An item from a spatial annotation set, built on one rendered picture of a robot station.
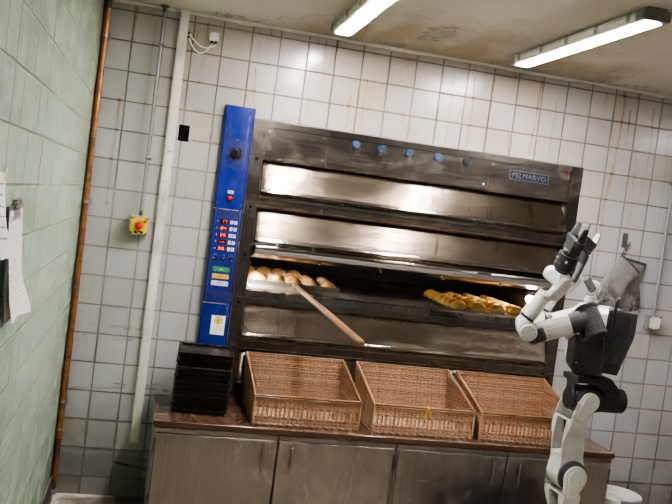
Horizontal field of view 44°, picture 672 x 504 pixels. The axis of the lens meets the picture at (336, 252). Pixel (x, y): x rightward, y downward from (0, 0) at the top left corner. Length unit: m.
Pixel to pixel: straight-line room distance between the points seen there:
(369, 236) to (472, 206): 0.62
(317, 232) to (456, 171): 0.87
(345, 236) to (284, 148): 0.59
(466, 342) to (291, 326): 1.03
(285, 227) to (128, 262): 0.85
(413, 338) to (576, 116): 1.60
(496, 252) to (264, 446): 1.76
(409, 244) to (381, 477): 1.29
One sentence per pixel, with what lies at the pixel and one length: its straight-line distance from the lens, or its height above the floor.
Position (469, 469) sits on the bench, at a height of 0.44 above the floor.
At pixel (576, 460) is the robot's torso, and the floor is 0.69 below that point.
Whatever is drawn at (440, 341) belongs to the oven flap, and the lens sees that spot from 4.87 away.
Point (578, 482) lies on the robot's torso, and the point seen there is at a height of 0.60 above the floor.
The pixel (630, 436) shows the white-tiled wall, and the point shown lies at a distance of 5.53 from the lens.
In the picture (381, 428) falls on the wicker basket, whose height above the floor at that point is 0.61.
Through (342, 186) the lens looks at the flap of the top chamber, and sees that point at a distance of 4.64.
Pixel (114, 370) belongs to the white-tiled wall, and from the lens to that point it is 4.64.
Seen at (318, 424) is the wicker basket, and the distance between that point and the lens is 4.28.
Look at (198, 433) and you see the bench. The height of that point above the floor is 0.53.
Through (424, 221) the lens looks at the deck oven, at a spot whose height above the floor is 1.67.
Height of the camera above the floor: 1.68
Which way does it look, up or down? 3 degrees down
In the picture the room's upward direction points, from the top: 7 degrees clockwise
